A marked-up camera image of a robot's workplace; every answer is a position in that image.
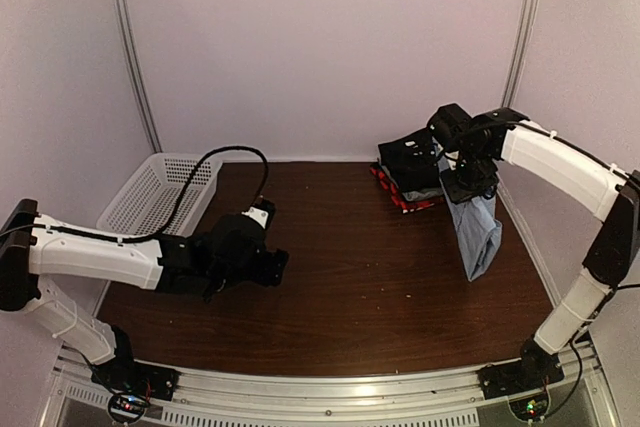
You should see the red plaid shirt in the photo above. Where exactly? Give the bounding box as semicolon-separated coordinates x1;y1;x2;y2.
369;162;445;214

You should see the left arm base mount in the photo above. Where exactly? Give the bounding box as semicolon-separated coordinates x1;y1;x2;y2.
90;362;179;425

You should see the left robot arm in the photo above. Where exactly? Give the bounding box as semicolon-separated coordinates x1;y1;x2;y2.
1;199;289;391

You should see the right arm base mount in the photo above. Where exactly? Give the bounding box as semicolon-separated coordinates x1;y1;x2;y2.
477;360;565;424

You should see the light blue long sleeve shirt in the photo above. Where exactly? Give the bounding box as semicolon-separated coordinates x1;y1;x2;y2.
437;158;503;282

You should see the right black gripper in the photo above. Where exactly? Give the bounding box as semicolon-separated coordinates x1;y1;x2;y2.
440;144;500;204

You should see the black shirt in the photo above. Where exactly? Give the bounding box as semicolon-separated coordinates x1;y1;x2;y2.
378;128;441;193

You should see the front aluminium rail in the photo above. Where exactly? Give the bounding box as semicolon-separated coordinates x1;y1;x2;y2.
49;339;616;427

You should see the grey shirt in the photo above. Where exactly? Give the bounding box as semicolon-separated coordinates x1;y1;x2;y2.
401;187;443;203

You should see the right aluminium frame post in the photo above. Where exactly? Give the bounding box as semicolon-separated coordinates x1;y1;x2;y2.
500;0;539;108

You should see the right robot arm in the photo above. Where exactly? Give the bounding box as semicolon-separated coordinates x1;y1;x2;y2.
428;104;639;389

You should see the left aluminium frame post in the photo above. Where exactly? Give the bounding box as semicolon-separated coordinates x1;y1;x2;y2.
113;0;162;153

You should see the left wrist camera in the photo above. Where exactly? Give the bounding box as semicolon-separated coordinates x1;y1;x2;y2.
243;198;276;230

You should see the white plastic laundry basket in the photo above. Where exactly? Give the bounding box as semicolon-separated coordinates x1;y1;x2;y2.
96;153;222;236

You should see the aluminium frame post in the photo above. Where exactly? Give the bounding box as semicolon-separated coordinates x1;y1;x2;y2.
113;0;162;153
500;0;539;108

